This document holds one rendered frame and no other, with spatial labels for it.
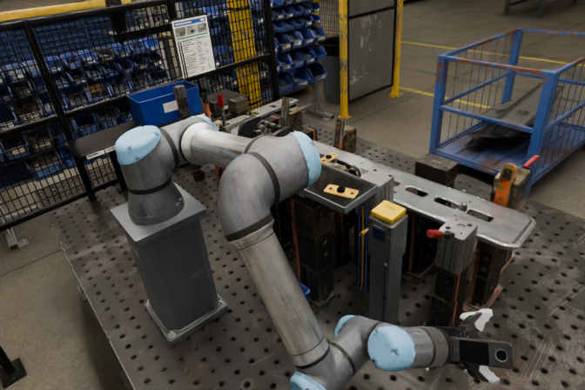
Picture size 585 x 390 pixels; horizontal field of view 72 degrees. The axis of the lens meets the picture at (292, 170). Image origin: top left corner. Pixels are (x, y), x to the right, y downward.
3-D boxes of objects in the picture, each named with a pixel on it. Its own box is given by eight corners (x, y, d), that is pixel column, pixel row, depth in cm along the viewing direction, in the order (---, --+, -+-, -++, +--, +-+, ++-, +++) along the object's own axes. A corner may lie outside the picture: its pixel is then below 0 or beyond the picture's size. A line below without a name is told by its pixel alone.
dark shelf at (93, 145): (250, 101, 220) (250, 96, 219) (83, 163, 168) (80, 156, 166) (226, 93, 235) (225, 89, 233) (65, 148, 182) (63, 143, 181)
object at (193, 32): (218, 70, 225) (207, 12, 210) (182, 81, 212) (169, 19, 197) (215, 70, 227) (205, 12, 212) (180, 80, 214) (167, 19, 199)
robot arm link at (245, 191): (204, 170, 67) (329, 426, 69) (256, 147, 73) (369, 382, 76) (183, 182, 77) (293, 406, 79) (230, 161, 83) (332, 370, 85)
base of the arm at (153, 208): (141, 231, 105) (131, 200, 100) (121, 209, 115) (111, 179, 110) (193, 208, 113) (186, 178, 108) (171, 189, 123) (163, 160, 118)
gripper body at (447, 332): (447, 325, 93) (413, 324, 86) (482, 327, 86) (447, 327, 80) (449, 361, 91) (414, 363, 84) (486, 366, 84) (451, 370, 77)
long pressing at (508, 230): (543, 216, 115) (544, 211, 114) (512, 257, 102) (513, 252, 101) (245, 115, 205) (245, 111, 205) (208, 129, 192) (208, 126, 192)
